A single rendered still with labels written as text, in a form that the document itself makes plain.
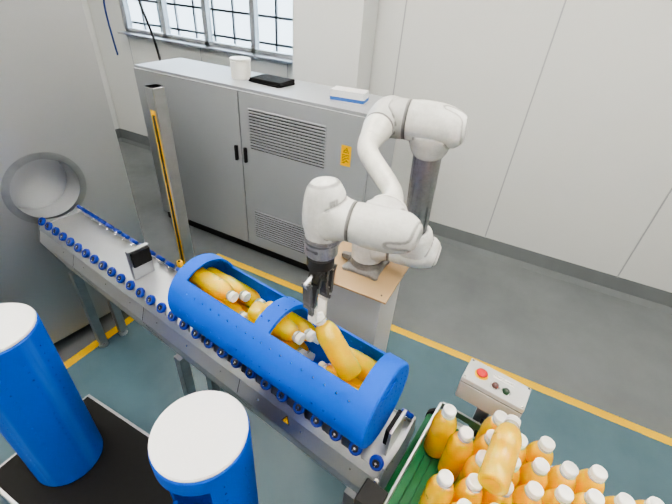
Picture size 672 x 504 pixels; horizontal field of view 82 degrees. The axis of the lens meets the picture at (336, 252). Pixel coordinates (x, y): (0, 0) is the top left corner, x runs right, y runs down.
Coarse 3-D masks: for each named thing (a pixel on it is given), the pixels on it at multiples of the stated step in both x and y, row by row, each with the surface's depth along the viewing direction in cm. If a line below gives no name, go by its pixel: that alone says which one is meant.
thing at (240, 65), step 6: (234, 60) 290; (240, 60) 290; (246, 60) 292; (234, 66) 293; (240, 66) 292; (246, 66) 294; (234, 72) 295; (240, 72) 295; (246, 72) 297; (234, 78) 298; (240, 78) 297; (246, 78) 299
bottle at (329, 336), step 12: (324, 324) 115; (324, 336) 114; (336, 336) 114; (324, 348) 115; (336, 348) 114; (348, 348) 116; (336, 360) 115; (348, 360) 115; (336, 372) 118; (348, 372) 115
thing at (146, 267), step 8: (136, 248) 176; (144, 248) 177; (128, 256) 173; (136, 256) 175; (144, 256) 178; (136, 264) 176; (144, 264) 182; (152, 264) 185; (136, 272) 180; (144, 272) 183
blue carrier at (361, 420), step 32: (192, 288) 139; (256, 288) 157; (192, 320) 140; (224, 320) 131; (256, 320) 127; (256, 352) 124; (288, 352) 119; (320, 352) 144; (384, 352) 128; (288, 384) 119; (320, 384) 113; (384, 384) 108; (320, 416) 116; (352, 416) 108; (384, 416) 120
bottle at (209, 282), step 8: (200, 272) 146; (208, 272) 146; (192, 280) 147; (200, 280) 144; (208, 280) 143; (216, 280) 143; (224, 280) 144; (200, 288) 146; (208, 288) 142; (216, 288) 141; (224, 288) 141; (232, 288) 144; (216, 296) 142; (224, 296) 141
